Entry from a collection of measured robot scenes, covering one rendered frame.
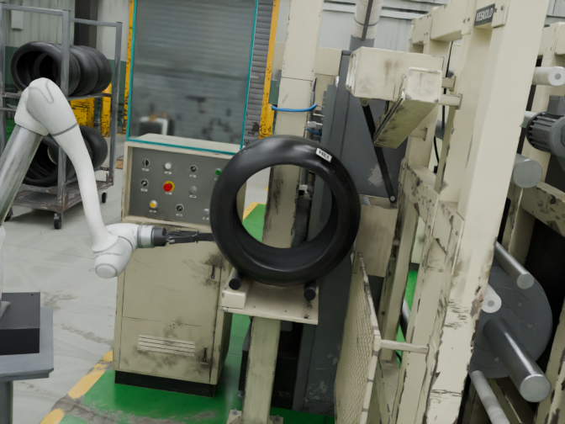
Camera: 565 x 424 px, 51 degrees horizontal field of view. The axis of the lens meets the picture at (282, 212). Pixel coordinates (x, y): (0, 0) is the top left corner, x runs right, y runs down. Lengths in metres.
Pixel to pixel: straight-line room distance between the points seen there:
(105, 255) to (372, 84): 1.09
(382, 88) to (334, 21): 9.39
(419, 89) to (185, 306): 1.74
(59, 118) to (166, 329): 1.32
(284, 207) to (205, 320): 0.81
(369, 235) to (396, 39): 8.85
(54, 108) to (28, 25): 10.86
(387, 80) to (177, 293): 1.63
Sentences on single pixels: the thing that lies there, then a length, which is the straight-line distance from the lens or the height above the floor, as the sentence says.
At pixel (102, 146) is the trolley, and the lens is 6.46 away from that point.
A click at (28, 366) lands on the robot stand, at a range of 2.16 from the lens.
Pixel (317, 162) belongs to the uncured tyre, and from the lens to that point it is 2.08.
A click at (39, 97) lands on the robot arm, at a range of 2.17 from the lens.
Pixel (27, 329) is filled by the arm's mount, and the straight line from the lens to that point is 2.19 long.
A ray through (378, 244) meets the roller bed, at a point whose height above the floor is 1.04.
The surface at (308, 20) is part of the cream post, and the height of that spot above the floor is 1.88.
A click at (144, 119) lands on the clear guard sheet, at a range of 2.84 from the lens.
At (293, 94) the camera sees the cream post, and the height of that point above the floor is 1.59.
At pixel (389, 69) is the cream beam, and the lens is 1.79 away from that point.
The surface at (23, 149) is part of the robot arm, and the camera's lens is 2.33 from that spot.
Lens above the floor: 1.70
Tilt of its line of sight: 14 degrees down
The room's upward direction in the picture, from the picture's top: 7 degrees clockwise
